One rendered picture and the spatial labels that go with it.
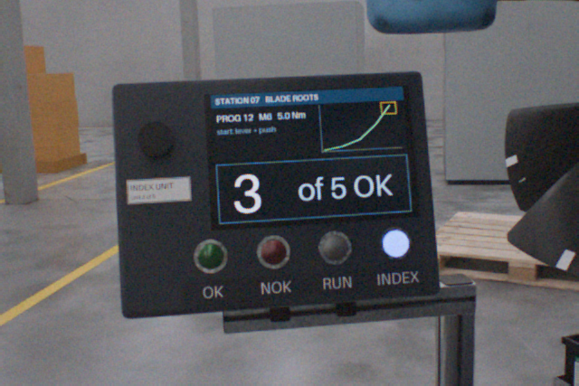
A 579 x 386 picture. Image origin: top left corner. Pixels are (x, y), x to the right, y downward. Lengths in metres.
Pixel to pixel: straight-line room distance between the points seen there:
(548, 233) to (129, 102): 0.78
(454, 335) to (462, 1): 0.37
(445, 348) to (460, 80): 5.93
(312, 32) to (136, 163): 7.69
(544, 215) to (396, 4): 0.84
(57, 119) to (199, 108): 8.24
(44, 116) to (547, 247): 8.04
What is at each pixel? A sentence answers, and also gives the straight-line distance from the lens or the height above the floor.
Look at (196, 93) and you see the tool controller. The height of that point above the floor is 1.24.
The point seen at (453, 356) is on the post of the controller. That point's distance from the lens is 0.67.
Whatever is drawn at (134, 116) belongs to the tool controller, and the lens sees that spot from 0.55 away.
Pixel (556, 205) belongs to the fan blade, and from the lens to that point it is 1.17.
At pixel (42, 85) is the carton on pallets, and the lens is 8.77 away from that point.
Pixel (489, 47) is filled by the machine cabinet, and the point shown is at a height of 1.32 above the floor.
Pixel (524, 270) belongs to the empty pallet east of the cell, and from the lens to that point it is 3.87.
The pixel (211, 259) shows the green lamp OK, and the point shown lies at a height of 1.12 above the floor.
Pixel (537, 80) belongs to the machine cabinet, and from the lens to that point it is 6.60.
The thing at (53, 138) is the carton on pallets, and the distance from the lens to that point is 8.77.
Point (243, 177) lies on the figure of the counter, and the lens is 0.53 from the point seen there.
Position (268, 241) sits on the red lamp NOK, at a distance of 0.53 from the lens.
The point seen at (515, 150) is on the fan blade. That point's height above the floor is 1.06.
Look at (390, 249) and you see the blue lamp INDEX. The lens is 0.54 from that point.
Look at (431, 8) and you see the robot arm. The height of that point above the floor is 1.29.
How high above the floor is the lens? 1.27
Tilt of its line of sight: 10 degrees down
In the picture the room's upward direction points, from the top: 2 degrees counter-clockwise
